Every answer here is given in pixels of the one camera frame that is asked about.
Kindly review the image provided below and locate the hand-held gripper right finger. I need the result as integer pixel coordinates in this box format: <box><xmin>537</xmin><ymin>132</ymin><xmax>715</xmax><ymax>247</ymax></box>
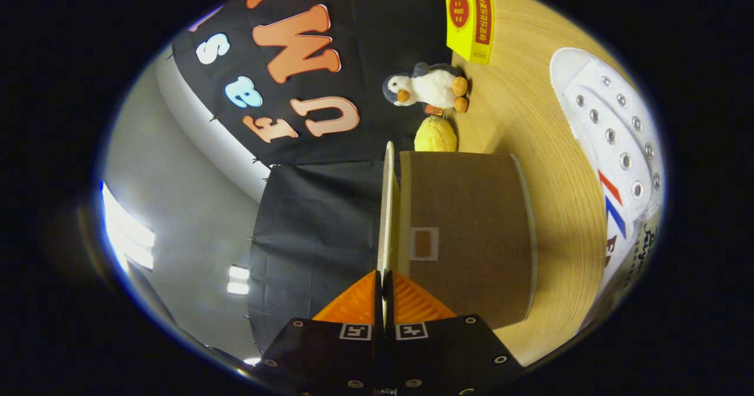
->
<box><xmin>384</xmin><ymin>269</ymin><xmax>525</xmax><ymax>396</ymax></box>

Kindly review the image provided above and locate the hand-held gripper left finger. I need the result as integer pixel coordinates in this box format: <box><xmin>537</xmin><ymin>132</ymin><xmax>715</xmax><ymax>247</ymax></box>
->
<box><xmin>252</xmin><ymin>269</ymin><xmax>385</xmax><ymax>396</ymax></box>

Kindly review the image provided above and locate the white canvas shoe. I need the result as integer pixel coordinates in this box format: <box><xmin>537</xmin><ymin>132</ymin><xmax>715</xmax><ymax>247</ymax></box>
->
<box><xmin>549</xmin><ymin>47</ymin><xmax>666</xmax><ymax>326</ymax></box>

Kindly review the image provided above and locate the ceiling light panel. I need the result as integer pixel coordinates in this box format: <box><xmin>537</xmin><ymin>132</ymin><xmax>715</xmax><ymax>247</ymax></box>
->
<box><xmin>227</xmin><ymin>265</ymin><xmax>250</xmax><ymax>296</ymax></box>

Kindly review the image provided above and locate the yellow round plush toy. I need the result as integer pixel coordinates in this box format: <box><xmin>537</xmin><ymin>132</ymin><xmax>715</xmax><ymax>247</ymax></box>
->
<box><xmin>414</xmin><ymin>115</ymin><xmax>458</xmax><ymax>153</ymax></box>

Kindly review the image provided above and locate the penguin plush toy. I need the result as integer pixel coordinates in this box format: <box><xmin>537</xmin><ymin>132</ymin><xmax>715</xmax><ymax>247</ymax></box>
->
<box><xmin>382</xmin><ymin>62</ymin><xmax>470</xmax><ymax>114</ymax></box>

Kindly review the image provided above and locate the yellow book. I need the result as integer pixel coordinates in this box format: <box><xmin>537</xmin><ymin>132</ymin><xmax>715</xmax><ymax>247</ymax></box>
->
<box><xmin>444</xmin><ymin>0</ymin><xmax>495</xmax><ymax>65</ymax></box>

